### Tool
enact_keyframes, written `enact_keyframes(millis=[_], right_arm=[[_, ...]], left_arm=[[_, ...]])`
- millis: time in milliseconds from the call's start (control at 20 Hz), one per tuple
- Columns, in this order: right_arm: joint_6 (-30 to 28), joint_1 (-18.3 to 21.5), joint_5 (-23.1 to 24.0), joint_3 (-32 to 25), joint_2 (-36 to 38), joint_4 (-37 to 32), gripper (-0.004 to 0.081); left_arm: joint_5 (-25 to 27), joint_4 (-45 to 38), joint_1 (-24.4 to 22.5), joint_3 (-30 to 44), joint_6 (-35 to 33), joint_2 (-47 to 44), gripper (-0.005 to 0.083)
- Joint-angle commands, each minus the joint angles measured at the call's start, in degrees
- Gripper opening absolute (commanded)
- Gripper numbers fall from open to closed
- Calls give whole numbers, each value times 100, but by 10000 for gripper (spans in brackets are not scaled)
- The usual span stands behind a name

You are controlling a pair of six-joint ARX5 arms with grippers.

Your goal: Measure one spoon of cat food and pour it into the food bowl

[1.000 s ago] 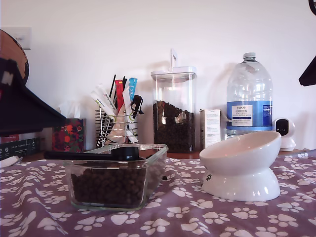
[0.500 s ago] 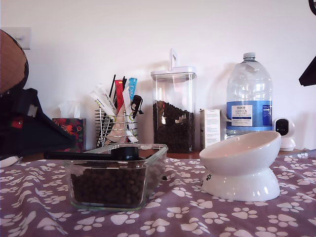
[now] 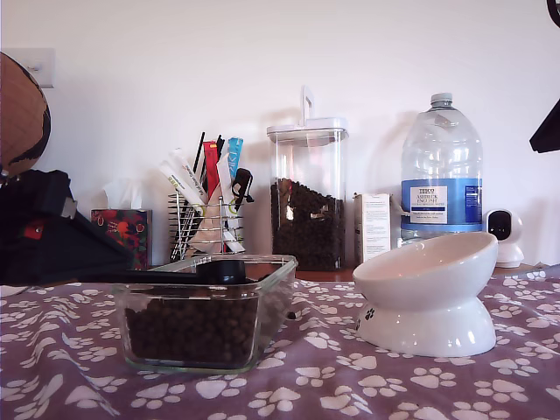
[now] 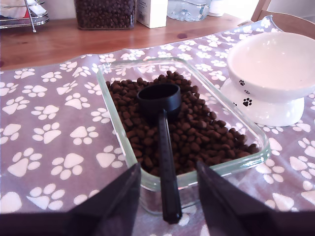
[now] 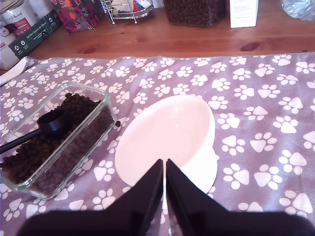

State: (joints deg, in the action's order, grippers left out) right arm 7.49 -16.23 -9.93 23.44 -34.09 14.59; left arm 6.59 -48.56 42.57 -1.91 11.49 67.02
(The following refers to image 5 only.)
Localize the brown cat kibble pile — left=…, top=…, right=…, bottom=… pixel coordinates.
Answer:
left=1, top=92, right=114, bottom=195
left=164, top=0, right=226, bottom=27

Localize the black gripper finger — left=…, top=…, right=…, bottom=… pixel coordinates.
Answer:
left=166, top=159, right=232, bottom=236
left=105, top=159, right=164, bottom=236

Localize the plain white tin can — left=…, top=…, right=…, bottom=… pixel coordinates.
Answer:
left=26, top=0, right=56, bottom=19

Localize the colourful floral print box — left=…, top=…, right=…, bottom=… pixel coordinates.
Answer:
left=50, top=0, right=105, bottom=34

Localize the dark green printed box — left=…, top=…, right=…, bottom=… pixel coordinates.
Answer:
left=7, top=9, right=63, bottom=59

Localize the chrome wire basket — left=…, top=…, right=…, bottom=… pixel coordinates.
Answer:
left=102, top=0, right=155, bottom=25

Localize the black plastic measuring scoop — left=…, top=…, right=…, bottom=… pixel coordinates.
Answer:
left=0, top=109, right=67, bottom=155

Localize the large clear water bottle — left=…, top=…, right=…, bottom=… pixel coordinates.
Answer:
left=280, top=0, right=315, bottom=20

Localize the purple paw print cloth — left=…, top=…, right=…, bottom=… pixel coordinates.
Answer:
left=0, top=53, right=315, bottom=236

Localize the tall clear storage jar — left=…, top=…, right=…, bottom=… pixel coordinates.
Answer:
left=162, top=0, right=227, bottom=27

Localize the white ceramic tilted food bowl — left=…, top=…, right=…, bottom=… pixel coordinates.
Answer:
left=114, top=94, right=219, bottom=211

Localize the small white carton box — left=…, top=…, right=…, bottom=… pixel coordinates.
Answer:
left=230, top=0, right=259, bottom=29

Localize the clear glass rectangular container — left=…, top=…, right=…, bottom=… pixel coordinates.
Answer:
left=0, top=82, right=117, bottom=200

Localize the white tin can red label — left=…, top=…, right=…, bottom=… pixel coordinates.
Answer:
left=0, top=0, right=34, bottom=41

